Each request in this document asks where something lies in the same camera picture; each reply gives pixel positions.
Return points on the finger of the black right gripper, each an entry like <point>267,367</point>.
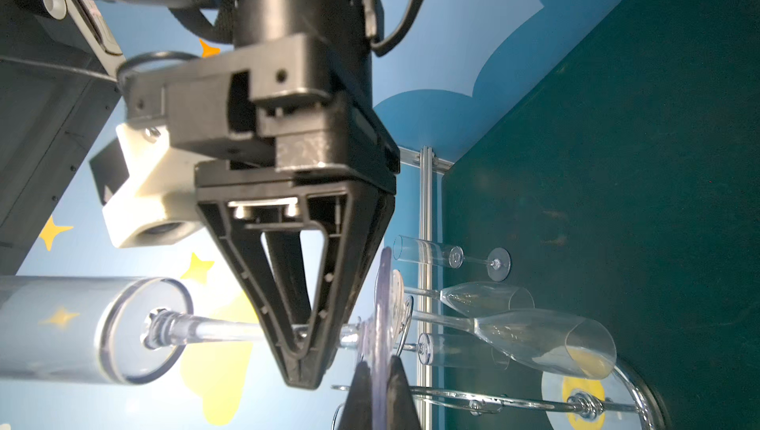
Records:
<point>352,218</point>

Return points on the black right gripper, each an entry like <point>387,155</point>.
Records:
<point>291,105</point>

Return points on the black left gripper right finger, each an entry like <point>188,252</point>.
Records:
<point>401,408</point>

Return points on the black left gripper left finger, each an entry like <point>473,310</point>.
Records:
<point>357,412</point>

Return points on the clear flute glass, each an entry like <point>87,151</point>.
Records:
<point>414,250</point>
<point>459,352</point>
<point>103,330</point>

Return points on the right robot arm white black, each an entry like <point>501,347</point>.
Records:
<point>65,72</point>

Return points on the chrome wine glass rack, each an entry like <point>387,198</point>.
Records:
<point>620,401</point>

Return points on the clear wine glass far right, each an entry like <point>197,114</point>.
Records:
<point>471,300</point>

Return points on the clear wine glass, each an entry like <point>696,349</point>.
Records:
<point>551,341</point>
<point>471,300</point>

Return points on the clear wine glass near right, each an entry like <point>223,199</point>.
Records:
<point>551,341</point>

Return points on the aluminium right corner post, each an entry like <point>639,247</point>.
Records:
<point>414,158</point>

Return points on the aluminium back frame rail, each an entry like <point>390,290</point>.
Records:
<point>425,276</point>

